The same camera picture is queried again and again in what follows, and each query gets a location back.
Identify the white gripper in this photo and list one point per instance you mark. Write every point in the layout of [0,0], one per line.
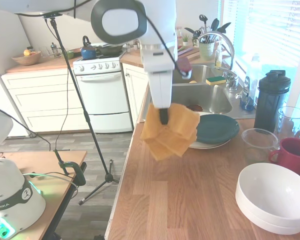
[160,87]

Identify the yellow cloth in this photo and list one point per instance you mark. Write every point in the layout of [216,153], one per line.
[165,142]

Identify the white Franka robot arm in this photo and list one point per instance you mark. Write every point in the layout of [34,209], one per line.
[160,25]

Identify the dark blue plate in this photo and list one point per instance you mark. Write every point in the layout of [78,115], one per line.
[215,127]

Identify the white dinner plate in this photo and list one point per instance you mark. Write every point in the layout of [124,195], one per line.
[207,145]

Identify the brown bowl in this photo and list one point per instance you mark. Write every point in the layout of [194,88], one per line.
[196,108]

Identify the white corner cabinet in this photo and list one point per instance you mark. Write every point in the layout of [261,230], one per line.
[135,95]

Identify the yellow plastic cup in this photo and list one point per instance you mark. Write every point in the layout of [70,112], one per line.
[193,81]

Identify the stainless steel double sink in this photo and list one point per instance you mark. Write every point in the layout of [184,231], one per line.
[215,100]

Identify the yellow green sponge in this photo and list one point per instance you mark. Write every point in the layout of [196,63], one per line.
[215,80]

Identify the white kitchen stove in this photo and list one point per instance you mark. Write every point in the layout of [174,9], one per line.
[102,100]

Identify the wooden cutting board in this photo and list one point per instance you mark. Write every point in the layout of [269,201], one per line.
[192,53]

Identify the pale green utensil crock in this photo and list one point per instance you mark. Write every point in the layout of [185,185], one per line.
[206,51]

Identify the yellow liquid soap bottle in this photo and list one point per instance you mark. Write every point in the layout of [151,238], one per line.
[218,58]

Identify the small potted green plant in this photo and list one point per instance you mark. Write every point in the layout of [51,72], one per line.
[185,38]

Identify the black tripod stand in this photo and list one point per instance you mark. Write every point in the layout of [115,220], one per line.
[108,178]

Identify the black frying pan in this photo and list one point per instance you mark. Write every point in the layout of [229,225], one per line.
[110,50]

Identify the clear Dawn dish soap bottle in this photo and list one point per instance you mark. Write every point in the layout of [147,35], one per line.
[248,100]

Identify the chrome gooseneck faucet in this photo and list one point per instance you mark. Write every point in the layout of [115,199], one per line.
[233,60]

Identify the clear plastic cup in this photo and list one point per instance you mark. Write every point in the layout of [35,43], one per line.
[255,150]

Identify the blue kettle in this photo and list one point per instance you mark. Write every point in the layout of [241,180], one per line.
[88,52]

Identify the dark C-clamp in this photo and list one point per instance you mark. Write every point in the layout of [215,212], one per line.
[78,172]

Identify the black slotted spatula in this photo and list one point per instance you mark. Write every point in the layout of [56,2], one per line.
[203,18]

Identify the black cooking spoon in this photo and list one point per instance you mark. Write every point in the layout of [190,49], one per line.
[215,23]

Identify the black shaker bottle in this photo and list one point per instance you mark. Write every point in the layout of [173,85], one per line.
[270,105]

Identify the small green pot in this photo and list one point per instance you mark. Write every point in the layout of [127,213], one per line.
[70,54]

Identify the white window blind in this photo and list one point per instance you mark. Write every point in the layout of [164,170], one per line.
[277,30]
[236,25]

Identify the white drawer cabinet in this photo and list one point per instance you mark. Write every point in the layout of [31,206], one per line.
[40,100]

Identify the clear drinking glass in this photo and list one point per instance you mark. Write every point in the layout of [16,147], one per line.
[290,122]

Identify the glass French press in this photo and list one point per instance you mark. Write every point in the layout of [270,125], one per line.
[55,51]

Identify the white ceramic bowl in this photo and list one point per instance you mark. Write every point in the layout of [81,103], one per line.
[270,190]
[277,226]

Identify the red mug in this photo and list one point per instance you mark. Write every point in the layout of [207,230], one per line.
[295,155]

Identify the wooden fruit bowl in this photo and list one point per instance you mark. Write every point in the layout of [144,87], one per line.
[26,60]

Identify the wooden table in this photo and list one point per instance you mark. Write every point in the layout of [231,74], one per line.
[20,160]

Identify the orange fruit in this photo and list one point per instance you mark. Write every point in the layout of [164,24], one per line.
[27,52]

